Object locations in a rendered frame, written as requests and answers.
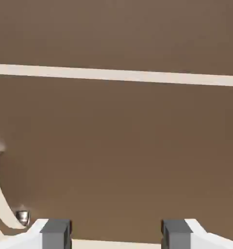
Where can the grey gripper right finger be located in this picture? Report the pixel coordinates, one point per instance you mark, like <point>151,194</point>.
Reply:
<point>176,235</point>

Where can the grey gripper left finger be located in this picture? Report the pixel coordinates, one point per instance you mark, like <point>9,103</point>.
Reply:
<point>54,235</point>

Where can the brown wooden cabinet door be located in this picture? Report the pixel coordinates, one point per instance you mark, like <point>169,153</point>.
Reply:
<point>120,155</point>
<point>116,33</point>

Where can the cream framed wooden cabinet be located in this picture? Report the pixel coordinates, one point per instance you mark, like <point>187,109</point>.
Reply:
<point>116,75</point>

